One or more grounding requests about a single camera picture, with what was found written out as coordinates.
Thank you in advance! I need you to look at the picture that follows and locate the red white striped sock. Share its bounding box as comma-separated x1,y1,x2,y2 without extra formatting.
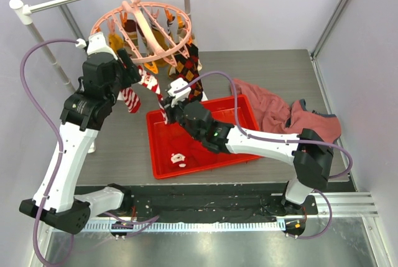
138,66,169,124
118,87,141,113

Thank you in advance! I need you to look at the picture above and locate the red santa sock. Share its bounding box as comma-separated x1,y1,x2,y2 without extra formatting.
167,143,198,169

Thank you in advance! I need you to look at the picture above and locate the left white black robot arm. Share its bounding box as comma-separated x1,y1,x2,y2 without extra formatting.
19,49,141,235

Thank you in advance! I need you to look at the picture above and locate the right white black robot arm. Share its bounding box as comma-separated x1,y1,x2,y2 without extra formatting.
163,98,333,214

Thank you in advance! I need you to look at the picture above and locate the pink round clip hanger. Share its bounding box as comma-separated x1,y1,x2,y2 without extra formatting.
90,0,189,67

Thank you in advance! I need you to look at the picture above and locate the mustard yellow sock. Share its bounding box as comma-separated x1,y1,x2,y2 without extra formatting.
147,21,175,76
108,33,124,53

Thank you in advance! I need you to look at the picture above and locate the red plastic tray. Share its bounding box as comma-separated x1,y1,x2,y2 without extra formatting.
146,95,260,179

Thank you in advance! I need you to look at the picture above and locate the beige brown striped sock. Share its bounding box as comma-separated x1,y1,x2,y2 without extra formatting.
124,19,139,49

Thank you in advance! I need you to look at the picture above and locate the black argyle sock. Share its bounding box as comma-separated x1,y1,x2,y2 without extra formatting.
175,17,203,72
175,43,203,101

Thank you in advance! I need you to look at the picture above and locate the pink crumpled garment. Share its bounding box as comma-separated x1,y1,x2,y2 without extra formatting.
233,78,341,143

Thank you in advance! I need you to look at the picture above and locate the white clothes rack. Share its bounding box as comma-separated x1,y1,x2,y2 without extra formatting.
9,0,192,51

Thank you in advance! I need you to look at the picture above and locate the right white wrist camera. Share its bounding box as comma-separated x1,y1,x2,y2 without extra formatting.
167,78,191,107

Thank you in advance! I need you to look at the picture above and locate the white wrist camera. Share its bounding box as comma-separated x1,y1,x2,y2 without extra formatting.
75,32,118,60
167,78,191,107

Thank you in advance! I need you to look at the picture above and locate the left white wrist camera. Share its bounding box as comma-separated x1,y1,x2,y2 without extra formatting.
75,32,118,60

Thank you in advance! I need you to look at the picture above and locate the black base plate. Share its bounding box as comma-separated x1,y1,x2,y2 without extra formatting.
114,184,318,223

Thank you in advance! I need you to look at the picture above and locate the white slotted cable duct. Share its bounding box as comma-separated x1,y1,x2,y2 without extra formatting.
82,218,285,233

